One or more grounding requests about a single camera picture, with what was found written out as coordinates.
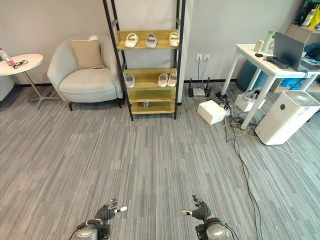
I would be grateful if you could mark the small black gadget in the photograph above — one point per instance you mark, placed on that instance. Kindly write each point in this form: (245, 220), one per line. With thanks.
(259, 55)

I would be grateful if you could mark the white wall socket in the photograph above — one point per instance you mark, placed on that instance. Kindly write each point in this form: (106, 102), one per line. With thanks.
(207, 57)
(199, 57)

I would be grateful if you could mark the white desk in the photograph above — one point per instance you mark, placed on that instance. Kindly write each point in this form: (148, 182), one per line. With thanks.
(265, 67)

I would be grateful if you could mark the grey white slipper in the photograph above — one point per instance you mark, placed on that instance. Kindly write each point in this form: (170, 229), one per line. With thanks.
(130, 81)
(151, 40)

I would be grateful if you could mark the cream cup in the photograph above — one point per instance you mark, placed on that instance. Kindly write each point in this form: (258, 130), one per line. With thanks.
(259, 45)

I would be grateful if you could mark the white power strip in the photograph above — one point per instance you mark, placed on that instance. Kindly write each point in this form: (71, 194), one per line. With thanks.
(226, 108)

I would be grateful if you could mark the white box with headset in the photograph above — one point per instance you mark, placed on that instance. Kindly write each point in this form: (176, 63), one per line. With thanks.
(250, 98)

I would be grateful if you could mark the cream slipper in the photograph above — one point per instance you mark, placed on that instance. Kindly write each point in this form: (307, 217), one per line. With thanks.
(172, 79)
(174, 39)
(163, 79)
(131, 40)

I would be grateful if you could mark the plastic bottle red label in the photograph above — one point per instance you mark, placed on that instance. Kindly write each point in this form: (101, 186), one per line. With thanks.
(6, 57)

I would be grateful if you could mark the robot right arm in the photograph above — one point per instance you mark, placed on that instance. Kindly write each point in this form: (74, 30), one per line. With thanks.
(215, 229)

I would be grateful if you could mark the white cabinet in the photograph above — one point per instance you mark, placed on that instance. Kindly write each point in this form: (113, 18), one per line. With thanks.
(5, 88)

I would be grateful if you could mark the beige cushion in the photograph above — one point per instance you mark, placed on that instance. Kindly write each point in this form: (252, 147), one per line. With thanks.
(87, 54)

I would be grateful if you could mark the black remote device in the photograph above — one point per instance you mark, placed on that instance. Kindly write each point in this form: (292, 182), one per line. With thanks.
(277, 62)

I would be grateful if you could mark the small dark toy object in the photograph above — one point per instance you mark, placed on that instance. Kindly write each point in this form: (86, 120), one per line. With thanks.
(146, 104)

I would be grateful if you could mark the black frame wooden shoe rack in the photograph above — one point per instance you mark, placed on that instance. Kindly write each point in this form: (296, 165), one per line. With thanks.
(150, 86)

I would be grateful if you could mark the white air purifier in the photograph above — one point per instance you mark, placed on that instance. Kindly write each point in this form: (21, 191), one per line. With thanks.
(287, 117)

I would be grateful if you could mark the black router with antennas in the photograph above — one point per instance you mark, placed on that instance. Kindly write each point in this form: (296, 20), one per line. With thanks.
(200, 90)

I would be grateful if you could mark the white cardboard box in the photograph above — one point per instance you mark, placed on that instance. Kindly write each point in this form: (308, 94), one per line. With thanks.
(212, 111)

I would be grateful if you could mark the black eyeglasses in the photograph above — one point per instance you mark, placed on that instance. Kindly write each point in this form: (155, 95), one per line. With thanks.
(20, 64)

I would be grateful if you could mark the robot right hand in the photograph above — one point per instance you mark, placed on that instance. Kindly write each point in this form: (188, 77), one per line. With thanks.
(201, 209)

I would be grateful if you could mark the round white side table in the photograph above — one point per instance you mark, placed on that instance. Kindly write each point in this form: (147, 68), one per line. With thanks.
(23, 67)

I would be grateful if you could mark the light grey armchair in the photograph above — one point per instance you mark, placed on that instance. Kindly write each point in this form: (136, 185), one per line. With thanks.
(85, 80)

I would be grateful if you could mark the dark grey laptop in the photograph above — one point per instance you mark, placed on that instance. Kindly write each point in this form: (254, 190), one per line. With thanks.
(291, 51)

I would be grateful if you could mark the green white water bottle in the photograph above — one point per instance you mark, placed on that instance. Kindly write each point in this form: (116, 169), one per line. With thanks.
(270, 40)

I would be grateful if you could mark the yellow bag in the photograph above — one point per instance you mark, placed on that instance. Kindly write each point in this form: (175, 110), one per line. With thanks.
(315, 16)

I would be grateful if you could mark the blue plastic bag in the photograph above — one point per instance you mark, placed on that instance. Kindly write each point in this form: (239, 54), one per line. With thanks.
(292, 82)

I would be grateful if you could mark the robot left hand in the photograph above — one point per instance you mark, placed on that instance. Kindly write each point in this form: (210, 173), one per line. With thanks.
(106, 211)

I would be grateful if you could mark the teal pouf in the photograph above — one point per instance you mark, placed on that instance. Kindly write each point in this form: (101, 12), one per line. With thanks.
(252, 75)

